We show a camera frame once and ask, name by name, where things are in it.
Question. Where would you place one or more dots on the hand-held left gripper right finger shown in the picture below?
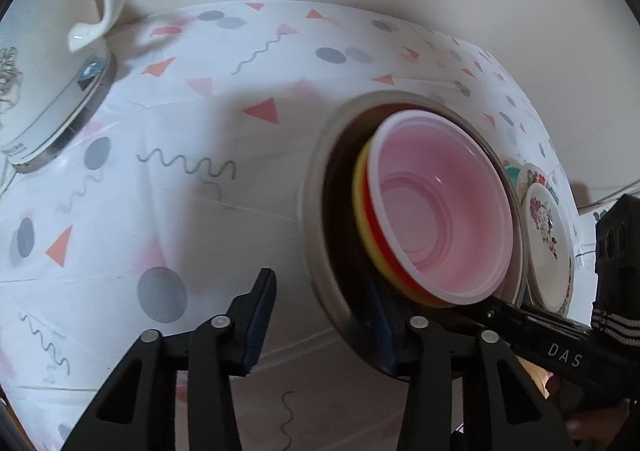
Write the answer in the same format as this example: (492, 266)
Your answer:
(387, 336)

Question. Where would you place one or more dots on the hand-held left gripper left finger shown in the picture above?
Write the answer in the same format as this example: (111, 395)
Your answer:
(257, 326)

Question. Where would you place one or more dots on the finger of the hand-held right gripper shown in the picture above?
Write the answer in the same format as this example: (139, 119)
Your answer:
(565, 351)

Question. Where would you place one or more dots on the small white floral plate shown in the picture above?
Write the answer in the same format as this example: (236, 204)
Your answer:
(547, 251)

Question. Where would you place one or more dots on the stainless steel bowl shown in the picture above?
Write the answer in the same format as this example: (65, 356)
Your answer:
(325, 251)

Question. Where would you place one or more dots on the large white dragon-print plate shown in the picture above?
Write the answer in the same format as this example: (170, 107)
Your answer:
(542, 178)

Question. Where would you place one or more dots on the yellow plastic bowl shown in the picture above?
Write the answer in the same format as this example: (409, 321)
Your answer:
(361, 211)

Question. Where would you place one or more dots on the pink and red plastic bowl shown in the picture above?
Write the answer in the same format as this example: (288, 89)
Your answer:
(440, 211)

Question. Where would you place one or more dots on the teal plastic plate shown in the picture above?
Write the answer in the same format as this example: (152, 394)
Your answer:
(511, 173)

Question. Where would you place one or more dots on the person's right hand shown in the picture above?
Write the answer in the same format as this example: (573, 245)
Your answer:
(595, 418)

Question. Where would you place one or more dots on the white ceramic electric kettle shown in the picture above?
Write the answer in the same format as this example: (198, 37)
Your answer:
(35, 61)

